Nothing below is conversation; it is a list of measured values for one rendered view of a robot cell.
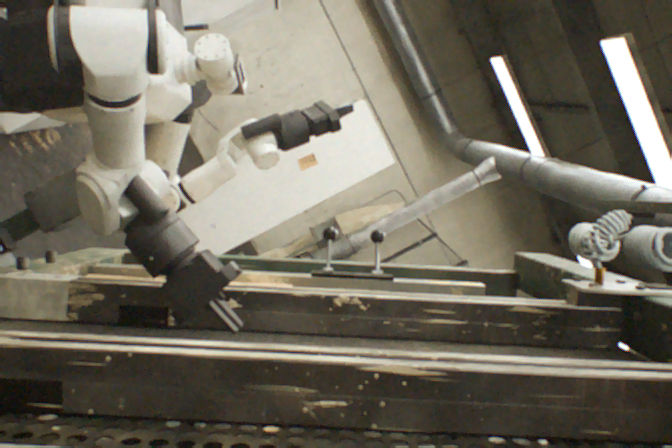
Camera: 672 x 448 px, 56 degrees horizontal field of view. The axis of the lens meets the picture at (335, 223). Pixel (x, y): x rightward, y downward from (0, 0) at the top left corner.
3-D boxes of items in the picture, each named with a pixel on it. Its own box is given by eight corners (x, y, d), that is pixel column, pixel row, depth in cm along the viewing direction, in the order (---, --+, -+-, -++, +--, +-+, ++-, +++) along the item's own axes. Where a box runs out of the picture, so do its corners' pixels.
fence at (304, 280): (97, 279, 156) (97, 263, 156) (479, 298, 156) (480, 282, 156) (89, 282, 151) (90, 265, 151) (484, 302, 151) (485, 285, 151)
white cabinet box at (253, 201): (152, 205, 565) (354, 97, 560) (185, 260, 577) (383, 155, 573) (137, 218, 505) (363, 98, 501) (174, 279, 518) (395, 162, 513)
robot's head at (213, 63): (183, 35, 120) (229, 32, 120) (195, 71, 129) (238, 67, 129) (181, 62, 117) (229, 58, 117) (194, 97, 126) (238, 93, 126)
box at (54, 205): (39, 195, 180) (94, 166, 179) (60, 232, 180) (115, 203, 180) (19, 196, 168) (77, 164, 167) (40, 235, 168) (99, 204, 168)
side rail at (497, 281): (129, 287, 181) (130, 249, 181) (510, 307, 182) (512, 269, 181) (122, 290, 175) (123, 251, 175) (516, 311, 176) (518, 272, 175)
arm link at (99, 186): (79, 220, 94) (68, 156, 84) (126, 189, 99) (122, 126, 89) (109, 245, 92) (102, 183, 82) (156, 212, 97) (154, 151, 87)
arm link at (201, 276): (172, 332, 90) (117, 269, 90) (188, 318, 100) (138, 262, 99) (238, 275, 90) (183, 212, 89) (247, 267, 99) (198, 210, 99)
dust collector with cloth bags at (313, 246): (230, 257, 773) (389, 173, 768) (258, 304, 788) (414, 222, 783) (220, 291, 639) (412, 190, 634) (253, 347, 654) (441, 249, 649)
